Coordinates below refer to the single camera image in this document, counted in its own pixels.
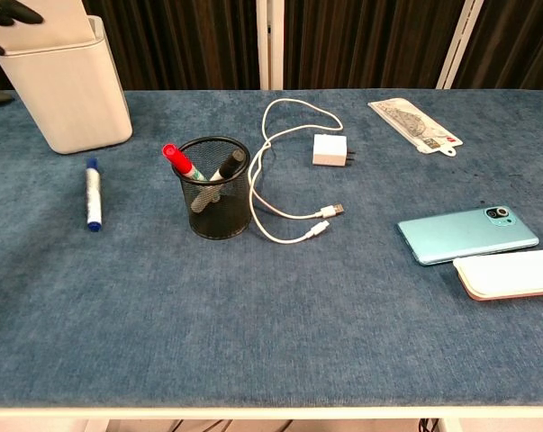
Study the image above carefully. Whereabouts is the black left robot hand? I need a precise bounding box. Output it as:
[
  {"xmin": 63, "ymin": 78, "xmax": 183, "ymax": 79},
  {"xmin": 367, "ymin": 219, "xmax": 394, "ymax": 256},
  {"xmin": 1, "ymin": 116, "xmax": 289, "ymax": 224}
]
[{"xmin": 0, "ymin": 0, "xmax": 45, "ymax": 109}]

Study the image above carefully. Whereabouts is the white charger plug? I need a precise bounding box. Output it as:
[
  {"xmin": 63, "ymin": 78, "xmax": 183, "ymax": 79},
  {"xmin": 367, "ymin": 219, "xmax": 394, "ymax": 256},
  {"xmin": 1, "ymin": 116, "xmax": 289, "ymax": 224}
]
[{"xmin": 312, "ymin": 133, "xmax": 357, "ymax": 167}]

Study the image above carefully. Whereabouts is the white USB cable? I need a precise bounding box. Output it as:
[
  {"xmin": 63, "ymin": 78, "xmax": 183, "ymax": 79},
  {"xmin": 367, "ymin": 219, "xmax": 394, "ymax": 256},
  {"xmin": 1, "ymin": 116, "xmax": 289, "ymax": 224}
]
[{"xmin": 248, "ymin": 98, "xmax": 346, "ymax": 247}]

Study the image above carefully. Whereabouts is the blue cap whiteboard marker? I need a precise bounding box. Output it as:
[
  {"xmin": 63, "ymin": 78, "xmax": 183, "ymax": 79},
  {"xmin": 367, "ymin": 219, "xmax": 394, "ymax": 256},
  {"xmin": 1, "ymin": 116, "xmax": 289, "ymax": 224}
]
[{"xmin": 85, "ymin": 157, "xmax": 104, "ymax": 233}]

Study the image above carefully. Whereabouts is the white sheet in box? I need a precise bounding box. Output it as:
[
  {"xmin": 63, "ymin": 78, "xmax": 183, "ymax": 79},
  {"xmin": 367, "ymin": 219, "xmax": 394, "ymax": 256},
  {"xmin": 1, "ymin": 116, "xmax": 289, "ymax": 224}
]
[{"xmin": 0, "ymin": 0, "xmax": 95, "ymax": 50}]

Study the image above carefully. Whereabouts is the teal smartphone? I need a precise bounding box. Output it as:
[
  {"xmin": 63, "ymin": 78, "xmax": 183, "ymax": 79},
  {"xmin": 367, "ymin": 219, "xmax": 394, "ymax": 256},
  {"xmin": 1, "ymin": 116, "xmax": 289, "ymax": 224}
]
[{"xmin": 396, "ymin": 205, "xmax": 540, "ymax": 267}]

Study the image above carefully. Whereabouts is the white pink pencil case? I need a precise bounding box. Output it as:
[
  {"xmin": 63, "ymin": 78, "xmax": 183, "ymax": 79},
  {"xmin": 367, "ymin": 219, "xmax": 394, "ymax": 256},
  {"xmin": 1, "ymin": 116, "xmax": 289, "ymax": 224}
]
[{"xmin": 452, "ymin": 247, "xmax": 543, "ymax": 302}]

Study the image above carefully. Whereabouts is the white slanted frame post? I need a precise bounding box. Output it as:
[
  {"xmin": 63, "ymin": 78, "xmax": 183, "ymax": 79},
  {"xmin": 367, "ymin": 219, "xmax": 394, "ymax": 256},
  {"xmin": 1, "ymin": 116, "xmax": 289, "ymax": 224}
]
[{"xmin": 436, "ymin": 0, "xmax": 484, "ymax": 90}]

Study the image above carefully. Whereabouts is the white ribbed storage box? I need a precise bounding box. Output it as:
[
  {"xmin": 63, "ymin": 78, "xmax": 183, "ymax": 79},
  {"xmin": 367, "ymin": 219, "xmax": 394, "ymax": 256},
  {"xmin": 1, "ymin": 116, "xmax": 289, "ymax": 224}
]
[{"xmin": 0, "ymin": 14, "xmax": 133, "ymax": 156}]

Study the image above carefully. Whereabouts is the black mesh pen holder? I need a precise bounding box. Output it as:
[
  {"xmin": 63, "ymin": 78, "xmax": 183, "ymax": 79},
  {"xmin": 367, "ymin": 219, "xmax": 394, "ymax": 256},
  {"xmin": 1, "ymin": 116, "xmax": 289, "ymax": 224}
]
[{"xmin": 171, "ymin": 136, "xmax": 253, "ymax": 240}]

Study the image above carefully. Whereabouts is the clear ruler set pouch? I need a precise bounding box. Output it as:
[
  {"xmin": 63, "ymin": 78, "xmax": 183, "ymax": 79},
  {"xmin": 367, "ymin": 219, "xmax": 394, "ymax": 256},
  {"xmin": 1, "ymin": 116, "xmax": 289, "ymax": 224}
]
[{"xmin": 367, "ymin": 97, "xmax": 464, "ymax": 158}]

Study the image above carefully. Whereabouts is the dark pleated curtain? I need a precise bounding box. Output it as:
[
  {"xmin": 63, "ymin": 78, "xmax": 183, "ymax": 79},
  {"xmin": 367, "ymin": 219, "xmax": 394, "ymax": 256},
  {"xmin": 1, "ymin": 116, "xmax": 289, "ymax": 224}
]
[{"xmin": 0, "ymin": 0, "xmax": 543, "ymax": 93}]

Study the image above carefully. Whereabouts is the red cap whiteboard marker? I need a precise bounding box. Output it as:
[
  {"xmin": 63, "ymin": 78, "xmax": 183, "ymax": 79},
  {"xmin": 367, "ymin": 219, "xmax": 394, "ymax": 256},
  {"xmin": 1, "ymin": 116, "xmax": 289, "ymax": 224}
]
[{"xmin": 161, "ymin": 143, "xmax": 208, "ymax": 183}]

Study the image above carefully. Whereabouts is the black cap whiteboard marker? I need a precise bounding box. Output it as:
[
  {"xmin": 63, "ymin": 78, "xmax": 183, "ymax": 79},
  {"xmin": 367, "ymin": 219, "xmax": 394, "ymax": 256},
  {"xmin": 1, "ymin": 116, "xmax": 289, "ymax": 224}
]
[{"xmin": 190, "ymin": 149, "xmax": 247, "ymax": 213}]

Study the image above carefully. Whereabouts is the blue fabric table cloth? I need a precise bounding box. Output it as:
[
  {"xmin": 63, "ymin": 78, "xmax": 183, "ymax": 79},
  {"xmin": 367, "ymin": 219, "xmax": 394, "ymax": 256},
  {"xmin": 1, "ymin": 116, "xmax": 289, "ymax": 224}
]
[{"xmin": 0, "ymin": 88, "xmax": 543, "ymax": 409}]

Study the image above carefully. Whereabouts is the white vertical frame post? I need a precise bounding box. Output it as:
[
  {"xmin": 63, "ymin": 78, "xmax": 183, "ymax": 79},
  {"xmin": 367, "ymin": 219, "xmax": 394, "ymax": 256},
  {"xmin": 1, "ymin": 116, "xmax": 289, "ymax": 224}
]
[{"xmin": 256, "ymin": 0, "xmax": 285, "ymax": 90}]

